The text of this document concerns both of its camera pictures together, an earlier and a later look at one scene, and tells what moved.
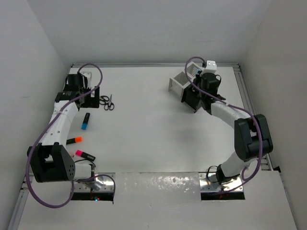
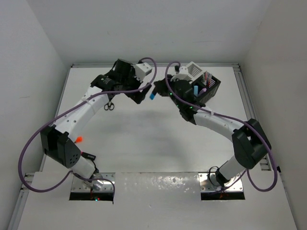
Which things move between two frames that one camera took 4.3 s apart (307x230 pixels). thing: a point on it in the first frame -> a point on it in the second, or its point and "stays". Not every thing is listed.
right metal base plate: [208, 182] stays
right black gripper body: [199, 79] -> [172, 83]
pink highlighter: [80, 153] stays
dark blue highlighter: [85, 123] -> [152, 95]
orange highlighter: [76, 139] stays
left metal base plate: [101, 183] stays
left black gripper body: [90, 102] -> [129, 83]
